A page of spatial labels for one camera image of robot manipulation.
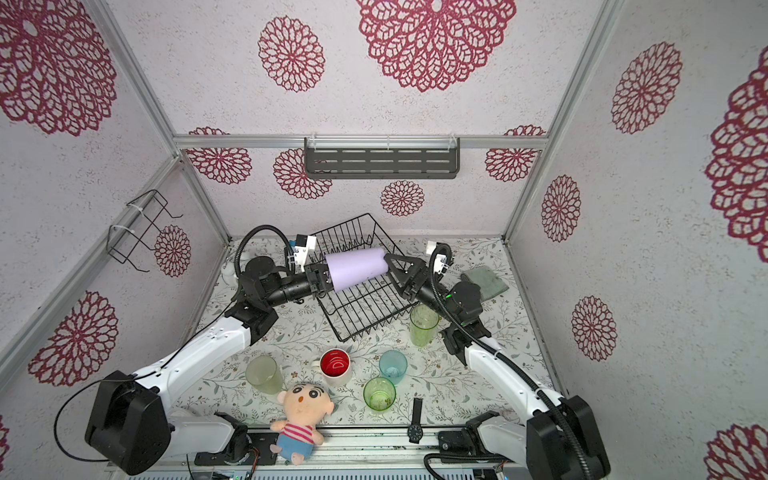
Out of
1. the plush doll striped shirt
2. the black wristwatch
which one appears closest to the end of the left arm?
the plush doll striped shirt

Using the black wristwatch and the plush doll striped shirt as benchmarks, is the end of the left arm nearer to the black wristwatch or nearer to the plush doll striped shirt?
the plush doll striped shirt

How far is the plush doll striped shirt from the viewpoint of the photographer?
70 centimetres

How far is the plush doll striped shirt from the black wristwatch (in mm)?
221

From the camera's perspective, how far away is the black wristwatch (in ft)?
2.54
